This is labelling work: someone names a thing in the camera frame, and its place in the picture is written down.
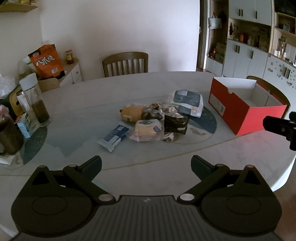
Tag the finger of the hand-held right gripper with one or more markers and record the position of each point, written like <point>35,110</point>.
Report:
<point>277,126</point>

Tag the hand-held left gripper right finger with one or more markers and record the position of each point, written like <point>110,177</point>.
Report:
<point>199,165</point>

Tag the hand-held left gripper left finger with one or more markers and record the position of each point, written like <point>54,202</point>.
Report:
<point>92,165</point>

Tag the blue-white packet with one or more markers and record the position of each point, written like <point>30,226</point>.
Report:
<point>114,135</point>

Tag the red cardboard box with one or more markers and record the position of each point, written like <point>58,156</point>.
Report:
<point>233,113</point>

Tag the dark snack packet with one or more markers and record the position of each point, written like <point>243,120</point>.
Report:
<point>175,124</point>

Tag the clear-wrapped cheese packet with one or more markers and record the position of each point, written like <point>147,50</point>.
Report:
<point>145,131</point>

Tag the yellow bread packet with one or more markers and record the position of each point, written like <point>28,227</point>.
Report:
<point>133,112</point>

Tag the white tissue pack dark label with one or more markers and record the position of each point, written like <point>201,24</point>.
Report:
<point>187,99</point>

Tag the white desktop table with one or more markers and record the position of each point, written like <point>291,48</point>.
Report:
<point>161,81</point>

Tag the wooden slat-back chair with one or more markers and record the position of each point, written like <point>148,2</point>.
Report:
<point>126,60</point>
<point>275,89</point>

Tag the small blue-white carton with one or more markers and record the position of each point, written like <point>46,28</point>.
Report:
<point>25,126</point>

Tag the clear bottle with white cap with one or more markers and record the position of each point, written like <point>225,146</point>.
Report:
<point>37,102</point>

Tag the white paper sheet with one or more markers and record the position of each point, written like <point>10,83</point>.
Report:
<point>6,159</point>

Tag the dark glass jar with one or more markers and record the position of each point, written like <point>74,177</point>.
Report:
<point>9,134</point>

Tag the small brown cardboard box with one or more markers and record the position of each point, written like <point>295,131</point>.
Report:
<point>48,85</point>

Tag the white sideboard cabinet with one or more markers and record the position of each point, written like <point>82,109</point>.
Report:
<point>74,74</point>

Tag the green cardboard box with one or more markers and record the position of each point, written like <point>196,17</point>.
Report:
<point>220,53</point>

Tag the glass jar with red lid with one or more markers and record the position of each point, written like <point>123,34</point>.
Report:
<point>69,58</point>

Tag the dark wooden door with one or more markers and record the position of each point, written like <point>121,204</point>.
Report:
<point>201,46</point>

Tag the orange snack bag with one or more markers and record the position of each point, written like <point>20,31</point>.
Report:
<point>46,62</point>

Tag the clear plastic bag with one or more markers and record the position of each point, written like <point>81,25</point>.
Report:
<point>8,84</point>

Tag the grey tote bag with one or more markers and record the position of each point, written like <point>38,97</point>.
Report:
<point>215,22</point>

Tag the white wall cabinet unit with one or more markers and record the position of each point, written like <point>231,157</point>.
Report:
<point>249,53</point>

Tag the wooden wall shelf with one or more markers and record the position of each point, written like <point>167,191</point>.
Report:
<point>16,7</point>

